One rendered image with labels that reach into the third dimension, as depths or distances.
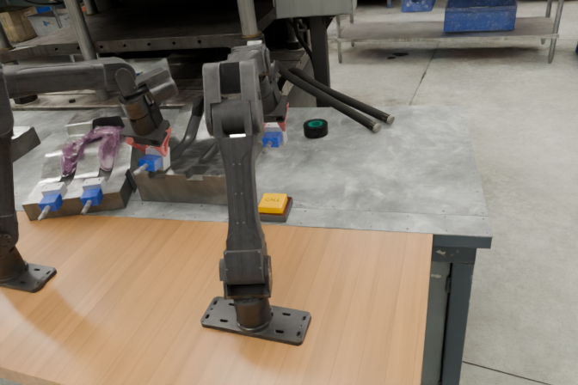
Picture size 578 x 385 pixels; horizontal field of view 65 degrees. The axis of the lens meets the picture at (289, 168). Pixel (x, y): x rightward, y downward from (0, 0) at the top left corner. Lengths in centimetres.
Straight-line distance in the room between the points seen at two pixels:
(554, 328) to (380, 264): 115
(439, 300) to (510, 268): 97
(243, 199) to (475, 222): 56
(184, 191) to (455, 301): 75
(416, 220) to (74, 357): 75
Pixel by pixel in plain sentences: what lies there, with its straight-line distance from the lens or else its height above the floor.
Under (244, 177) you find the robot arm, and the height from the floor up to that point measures 107.
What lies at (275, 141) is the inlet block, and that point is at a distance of 116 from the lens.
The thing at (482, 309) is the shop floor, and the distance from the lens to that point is 202.
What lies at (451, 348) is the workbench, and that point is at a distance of 141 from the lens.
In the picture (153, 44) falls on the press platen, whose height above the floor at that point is 102.
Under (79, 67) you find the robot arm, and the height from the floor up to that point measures 122.
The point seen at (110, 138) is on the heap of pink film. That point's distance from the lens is 145.
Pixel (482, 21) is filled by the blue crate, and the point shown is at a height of 35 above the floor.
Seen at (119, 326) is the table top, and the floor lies 80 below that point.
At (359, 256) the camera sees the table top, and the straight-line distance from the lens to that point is 99.
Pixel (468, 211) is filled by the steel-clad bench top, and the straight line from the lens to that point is 113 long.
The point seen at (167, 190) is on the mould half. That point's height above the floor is 84.
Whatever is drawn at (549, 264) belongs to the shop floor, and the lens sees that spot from 229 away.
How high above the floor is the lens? 146
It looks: 30 degrees down
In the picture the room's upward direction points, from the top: 7 degrees counter-clockwise
